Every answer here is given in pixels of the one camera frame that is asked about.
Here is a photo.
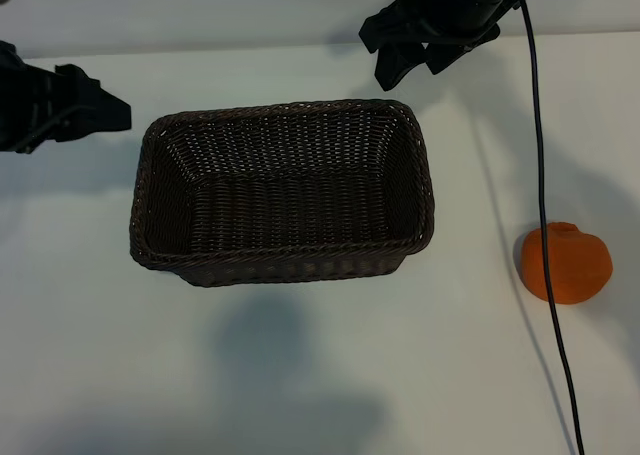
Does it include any long black cable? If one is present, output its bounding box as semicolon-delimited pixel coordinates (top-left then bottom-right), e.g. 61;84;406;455
517;0;587;455

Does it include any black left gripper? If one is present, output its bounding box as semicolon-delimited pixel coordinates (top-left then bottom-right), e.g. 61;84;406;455
0;39;132;154

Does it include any dark brown woven wicker basket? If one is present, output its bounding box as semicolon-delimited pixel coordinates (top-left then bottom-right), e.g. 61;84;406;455
128;97;436;289

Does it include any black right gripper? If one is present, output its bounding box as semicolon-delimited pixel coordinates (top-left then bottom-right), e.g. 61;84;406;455
358;0;530;92

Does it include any orange fruit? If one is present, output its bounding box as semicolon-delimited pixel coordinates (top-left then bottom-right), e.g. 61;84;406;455
519;220;614;306

